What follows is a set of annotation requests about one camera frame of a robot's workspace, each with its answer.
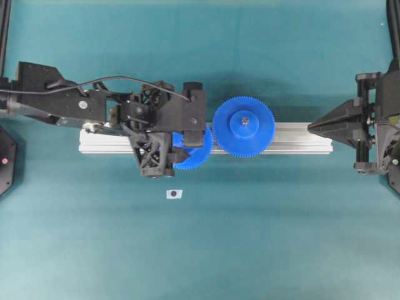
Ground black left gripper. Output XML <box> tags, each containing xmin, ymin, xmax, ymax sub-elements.
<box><xmin>107</xmin><ymin>84</ymin><xmax>174</xmax><ymax>178</ymax></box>

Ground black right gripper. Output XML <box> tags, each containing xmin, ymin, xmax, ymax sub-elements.
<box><xmin>307</xmin><ymin>72</ymin><xmax>399</xmax><ymax>175</ymax></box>

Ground small blue plastic gear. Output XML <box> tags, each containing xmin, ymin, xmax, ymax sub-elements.
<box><xmin>172</xmin><ymin>126</ymin><xmax>213</xmax><ymax>170</ymax></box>

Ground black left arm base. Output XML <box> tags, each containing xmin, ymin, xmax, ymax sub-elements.
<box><xmin>0</xmin><ymin>126</ymin><xmax>18</xmax><ymax>195</ymax></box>

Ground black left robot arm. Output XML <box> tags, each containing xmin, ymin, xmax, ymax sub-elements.
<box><xmin>1</xmin><ymin>62</ymin><xmax>178</xmax><ymax>178</ymax></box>

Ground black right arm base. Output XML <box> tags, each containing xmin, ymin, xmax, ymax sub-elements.
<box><xmin>387</xmin><ymin>166</ymin><xmax>400</xmax><ymax>196</ymax></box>

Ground large blue plastic gear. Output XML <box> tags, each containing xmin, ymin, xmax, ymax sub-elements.
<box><xmin>212</xmin><ymin>96</ymin><xmax>276</xmax><ymax>158</ymax></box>

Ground white marker sticker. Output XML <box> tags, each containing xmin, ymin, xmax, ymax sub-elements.
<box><xmin>166</xmin><ymin>189</ymin><xmax>183</xmax><ymax>199</ymax></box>

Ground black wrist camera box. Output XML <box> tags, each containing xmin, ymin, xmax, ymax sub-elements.
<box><xmin>154</xmin><ymin>82</ymin><xmax>206</xmax><ymax>148</ymax></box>

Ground black camera cable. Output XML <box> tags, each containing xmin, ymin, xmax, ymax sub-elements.
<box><xmin>0</xmin><ymin>76</ymin><xmax>191</xmax><ymax>102</ymax></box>

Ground silver aluminium extrusion rail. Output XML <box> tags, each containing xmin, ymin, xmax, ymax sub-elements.
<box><xmin>78</xmin><ymin>122</ymin><xmax>333</xmax><ymax>155</ymax></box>

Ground right black frame post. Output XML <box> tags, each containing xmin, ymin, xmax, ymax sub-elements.
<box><xmin>386</xmin><ymin>0</ymin><xmax>399</xmax><ymax>63</ymax></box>

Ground black frame post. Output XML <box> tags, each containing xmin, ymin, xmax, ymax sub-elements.
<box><xmin>0</xmin><ymin>0</ymin><xmax>12</xmax><ymax>76</ymax></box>
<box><xmin>386</xmin><ymin>0</ymin><xmax>399</xmax><ymax>63</ymax></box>

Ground left black frame post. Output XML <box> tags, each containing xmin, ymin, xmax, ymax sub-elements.
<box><xmin>0</xmin><ymin>0</ymin><xmax>12</xmax><ymax>76</ymax></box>

